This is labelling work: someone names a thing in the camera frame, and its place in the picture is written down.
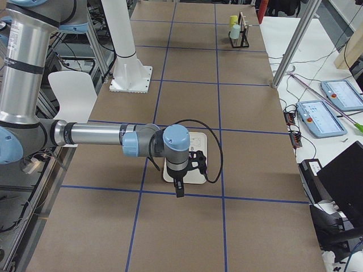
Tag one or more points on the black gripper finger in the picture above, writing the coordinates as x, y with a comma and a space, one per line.
179, 189

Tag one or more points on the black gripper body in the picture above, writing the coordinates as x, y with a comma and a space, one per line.
175, 175

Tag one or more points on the pale green cup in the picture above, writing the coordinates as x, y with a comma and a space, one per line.
235, 32

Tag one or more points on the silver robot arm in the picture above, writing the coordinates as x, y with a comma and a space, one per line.
23, 133

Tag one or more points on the cream rabbit tray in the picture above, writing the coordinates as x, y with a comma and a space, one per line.
198, 141

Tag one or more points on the yellow cup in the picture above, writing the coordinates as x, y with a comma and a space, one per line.
233, 19

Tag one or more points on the near blue teach pendant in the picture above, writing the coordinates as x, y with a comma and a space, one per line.
319, 119

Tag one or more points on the blue teach pendant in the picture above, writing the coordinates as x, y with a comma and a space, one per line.
319, 119
342, 94

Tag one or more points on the white chair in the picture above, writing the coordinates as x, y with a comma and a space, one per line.
76, 95

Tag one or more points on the black laptop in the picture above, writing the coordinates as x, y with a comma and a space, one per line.
342, 178

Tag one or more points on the far blue teach pendant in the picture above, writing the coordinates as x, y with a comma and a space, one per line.
342, 94

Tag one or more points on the reacher grabber stick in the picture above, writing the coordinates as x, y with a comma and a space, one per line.
356, 124

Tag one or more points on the white pedestal column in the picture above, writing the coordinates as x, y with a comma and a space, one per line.
129, 74

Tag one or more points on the black wire cup rack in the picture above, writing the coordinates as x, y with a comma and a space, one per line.
242, 42

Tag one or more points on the aluminium frame post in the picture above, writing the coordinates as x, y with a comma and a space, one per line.
298, 34

